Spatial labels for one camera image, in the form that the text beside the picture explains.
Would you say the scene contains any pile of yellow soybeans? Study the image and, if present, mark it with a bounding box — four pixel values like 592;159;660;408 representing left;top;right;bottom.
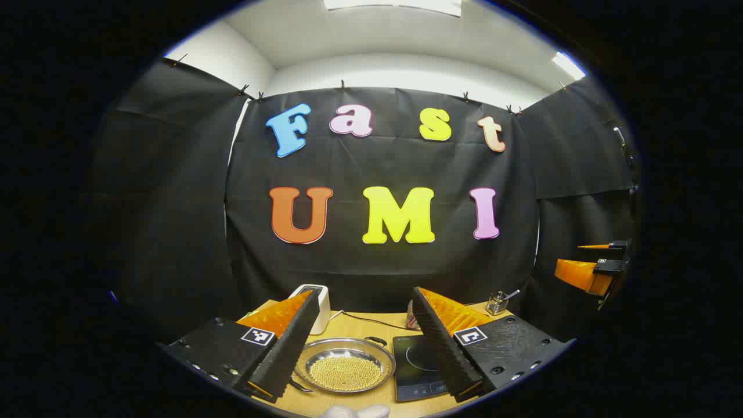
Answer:
308;355;384;392

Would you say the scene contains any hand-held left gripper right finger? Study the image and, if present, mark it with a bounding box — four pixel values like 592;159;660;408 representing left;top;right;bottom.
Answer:
411;286;568;404

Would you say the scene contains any small ceiling light panel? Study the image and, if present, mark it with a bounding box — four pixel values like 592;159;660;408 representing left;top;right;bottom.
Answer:
551;52;586;81

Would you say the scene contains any large ceiling light panel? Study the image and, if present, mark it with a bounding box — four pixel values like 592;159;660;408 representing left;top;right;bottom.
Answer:
323;0;463;17

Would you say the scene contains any black induction cooktop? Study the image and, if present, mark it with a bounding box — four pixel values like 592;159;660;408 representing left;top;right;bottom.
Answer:
393;335;450;402

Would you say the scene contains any white toaster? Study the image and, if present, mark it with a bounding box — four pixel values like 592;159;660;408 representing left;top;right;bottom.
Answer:
288;284;331;336

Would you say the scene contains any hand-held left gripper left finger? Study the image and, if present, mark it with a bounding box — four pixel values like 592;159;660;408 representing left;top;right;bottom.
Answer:
163;289;321;404

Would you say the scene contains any steel pot with black handles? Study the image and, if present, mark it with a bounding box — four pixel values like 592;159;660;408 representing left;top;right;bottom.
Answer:
288;336;397;395

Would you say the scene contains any black power cable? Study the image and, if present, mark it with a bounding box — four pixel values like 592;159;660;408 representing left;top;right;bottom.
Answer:
330;311;414;331

